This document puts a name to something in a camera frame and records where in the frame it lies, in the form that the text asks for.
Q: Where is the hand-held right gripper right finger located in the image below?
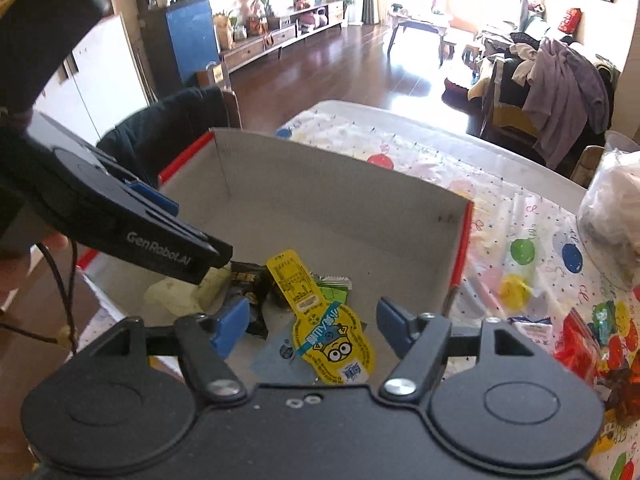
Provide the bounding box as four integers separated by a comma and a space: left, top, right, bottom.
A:
376, 296, 557, 402

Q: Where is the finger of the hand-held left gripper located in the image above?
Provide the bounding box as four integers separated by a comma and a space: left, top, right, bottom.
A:
75, 209, 234, 284
100, 152, 180, 221

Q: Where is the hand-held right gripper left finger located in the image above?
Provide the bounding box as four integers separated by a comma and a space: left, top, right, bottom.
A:
75, 297, 251, 403

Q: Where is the black snack packet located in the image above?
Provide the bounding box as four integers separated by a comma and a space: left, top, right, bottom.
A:
222, 261, 274, 339

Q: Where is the pale yellow snack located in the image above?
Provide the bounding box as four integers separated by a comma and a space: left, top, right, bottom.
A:
144, 264, 234, 312

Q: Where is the blue-grey snack packet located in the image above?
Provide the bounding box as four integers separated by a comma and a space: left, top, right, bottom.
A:
250, 332, 322, 384

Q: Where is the green snack packet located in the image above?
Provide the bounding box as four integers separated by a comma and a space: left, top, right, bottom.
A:
312, 274, 354, 307

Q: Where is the yellow cartoon snack packet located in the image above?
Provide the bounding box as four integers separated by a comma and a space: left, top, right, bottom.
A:
266, 249, 377, 386

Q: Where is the red cardboard box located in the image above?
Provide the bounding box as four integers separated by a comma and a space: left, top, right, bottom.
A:
75, 127, 474, 377

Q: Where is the person's left hand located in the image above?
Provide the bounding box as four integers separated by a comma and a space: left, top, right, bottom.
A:
0, 232, 69, 312

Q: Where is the dark jacket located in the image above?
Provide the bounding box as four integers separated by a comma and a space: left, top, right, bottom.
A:
96, 86, 227, 187

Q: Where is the white cabinet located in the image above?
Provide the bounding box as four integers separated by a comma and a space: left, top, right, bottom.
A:
34, 12, 152, 134

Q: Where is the white snack packet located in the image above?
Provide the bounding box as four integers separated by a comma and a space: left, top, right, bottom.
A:
506, 316, 554, 347

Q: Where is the brown paper bag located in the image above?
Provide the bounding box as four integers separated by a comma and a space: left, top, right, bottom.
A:
196, 61, 231, 89

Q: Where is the dark cabinet blue panel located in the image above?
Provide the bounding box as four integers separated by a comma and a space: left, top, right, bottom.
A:
140, 0, 222, 102

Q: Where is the red snack packet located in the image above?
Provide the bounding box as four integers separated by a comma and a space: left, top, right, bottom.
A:
553, 307, 602, 382

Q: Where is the wooden television cabinet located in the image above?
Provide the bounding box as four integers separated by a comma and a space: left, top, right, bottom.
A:
220, 0, 347, 74

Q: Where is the green wrapped candy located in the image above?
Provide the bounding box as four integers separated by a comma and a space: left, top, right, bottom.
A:
592, 301, 617, 327

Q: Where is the clear plastic container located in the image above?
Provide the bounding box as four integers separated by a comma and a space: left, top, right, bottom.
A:
576, 130, 640, 292

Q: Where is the dark red foil packet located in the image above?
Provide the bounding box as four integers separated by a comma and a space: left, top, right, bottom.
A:
596, 359, 640, 427

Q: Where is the chair with piled clothes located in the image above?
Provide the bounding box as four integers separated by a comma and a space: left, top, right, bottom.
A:
467, 14, 622, 162

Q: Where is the white plastic bag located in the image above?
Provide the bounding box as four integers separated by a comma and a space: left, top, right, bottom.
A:
582, 149, 640, 261

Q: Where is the purple-grey clothing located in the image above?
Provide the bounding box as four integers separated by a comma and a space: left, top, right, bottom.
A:
522, 37, 612, 172

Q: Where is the wooden coffee table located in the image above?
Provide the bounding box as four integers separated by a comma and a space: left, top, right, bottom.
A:
387, 10, 454, 67

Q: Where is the red cushion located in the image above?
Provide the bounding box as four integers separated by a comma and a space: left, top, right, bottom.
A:
557, 7, 584, 36

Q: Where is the thin black cable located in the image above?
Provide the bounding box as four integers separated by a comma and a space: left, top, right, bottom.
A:
0, 241, 81, 357

